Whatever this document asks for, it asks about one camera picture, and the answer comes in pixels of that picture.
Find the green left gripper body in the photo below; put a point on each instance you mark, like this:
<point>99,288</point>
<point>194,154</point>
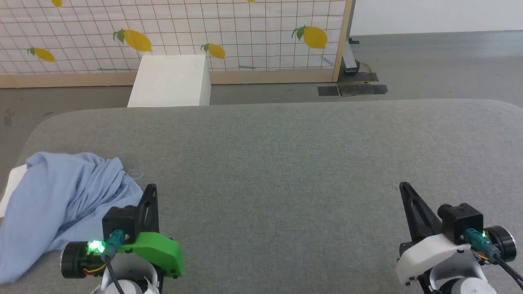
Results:
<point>163,251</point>

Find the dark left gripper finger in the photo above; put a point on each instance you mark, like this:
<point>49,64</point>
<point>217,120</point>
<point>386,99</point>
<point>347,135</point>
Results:
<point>155,212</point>
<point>145,220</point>

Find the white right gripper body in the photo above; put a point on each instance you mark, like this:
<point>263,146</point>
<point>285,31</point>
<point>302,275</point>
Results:
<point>429,255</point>

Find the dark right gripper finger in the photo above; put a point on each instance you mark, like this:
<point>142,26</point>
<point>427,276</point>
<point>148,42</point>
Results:
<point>429,224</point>
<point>410,220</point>

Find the light blue garment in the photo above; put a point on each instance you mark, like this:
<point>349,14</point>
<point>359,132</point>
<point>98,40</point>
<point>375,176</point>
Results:
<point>61,196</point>

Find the white plate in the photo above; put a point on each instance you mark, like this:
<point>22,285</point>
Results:
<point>12,183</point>

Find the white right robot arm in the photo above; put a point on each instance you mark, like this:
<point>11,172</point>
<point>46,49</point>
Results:
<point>461,286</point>

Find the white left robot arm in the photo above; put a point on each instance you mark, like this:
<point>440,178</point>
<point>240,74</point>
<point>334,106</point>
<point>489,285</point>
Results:
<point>130,286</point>

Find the white box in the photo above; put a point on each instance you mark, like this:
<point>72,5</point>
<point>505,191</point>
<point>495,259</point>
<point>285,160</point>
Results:
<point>171,81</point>

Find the long black floor plate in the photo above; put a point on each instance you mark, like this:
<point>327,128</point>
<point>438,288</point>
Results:
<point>363,90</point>

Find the short black floor plate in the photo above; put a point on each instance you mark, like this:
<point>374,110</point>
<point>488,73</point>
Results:
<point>365,76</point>

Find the small dark floor mat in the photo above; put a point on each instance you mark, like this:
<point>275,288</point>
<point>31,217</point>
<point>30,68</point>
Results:
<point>328,91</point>

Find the lemon print partition screen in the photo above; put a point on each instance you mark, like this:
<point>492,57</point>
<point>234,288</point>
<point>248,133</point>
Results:
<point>245,32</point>

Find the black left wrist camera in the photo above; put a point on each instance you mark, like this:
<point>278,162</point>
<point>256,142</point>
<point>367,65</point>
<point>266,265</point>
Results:
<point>120,220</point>

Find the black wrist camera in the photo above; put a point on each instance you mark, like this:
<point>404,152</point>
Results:
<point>459,220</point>
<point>120,220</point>

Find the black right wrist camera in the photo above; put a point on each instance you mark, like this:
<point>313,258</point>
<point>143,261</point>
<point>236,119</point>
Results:
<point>459,220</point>

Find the grey metal partition post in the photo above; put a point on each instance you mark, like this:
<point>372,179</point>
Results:
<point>350,61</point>

